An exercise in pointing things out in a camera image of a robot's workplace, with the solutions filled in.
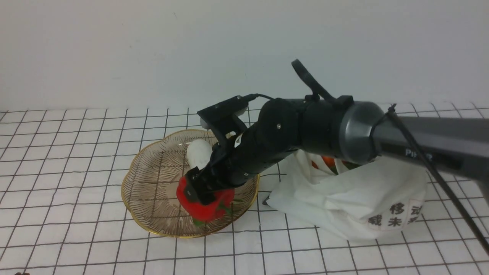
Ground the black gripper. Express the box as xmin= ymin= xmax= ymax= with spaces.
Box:
xmin=185 ymin=130 xmax=279 ymax=205

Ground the red bell pepper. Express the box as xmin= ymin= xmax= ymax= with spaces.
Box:
xmin=176 ymin=176 xmax=235 ymax=223

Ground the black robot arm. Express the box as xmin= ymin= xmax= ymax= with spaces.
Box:
xmin=183 ymin=94 xmax=489 ymax=205

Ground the white cloth tote bag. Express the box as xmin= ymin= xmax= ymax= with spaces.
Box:
xmin=265 ymin=150 xmax=428 ymax=241

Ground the white garlic bulb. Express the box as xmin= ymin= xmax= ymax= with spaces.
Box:
xmin=186 ymin=139 xmax=212 ymax=170

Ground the orange carrot with green top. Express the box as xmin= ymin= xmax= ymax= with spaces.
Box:
xmin=311 ymin=155 xmax=361 ymax=175

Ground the white grid tablecloth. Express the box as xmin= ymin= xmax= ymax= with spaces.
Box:
xmin=0 ymin=108 xmax=488 ymax=275

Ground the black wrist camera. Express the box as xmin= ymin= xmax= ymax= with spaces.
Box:
xmin=197 ymin=96 xmax=249 ymax=147

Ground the black cable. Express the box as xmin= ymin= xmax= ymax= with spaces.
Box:
xmin=244 ymin=59 xmax=489 ymax=256

